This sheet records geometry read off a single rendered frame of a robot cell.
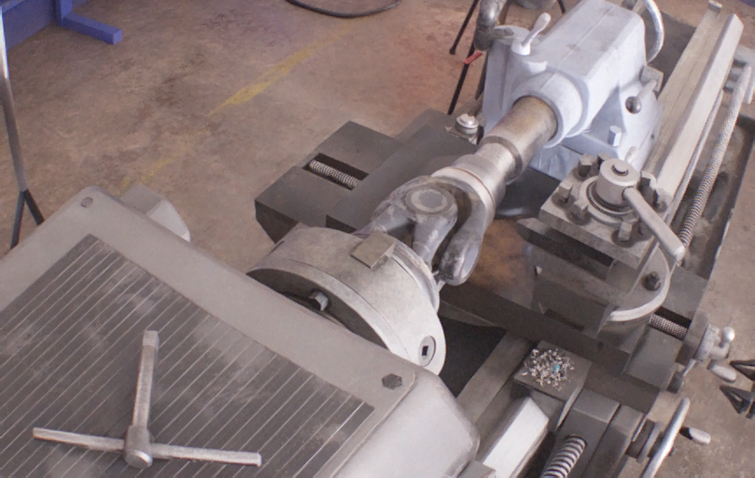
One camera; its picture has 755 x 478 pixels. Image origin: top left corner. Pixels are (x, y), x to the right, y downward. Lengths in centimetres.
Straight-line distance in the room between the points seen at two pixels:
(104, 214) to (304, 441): 34
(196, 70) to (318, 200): 216
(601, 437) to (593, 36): 74
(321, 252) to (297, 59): 274
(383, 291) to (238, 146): 226
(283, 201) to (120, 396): 94
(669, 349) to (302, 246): 69
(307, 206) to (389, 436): 94
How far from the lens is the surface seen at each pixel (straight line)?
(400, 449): 69
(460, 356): 155
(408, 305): 98
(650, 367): 140
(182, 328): 74
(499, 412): 134
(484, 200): 122
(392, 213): 113
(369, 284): 97
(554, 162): 171
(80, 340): 75
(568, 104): 146
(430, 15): 412
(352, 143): 172
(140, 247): 83
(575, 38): 160
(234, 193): 299
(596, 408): 142
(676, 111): 214
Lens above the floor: 189
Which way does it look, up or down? 40 degrees down
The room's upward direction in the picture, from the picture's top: 5 degrees clockwise
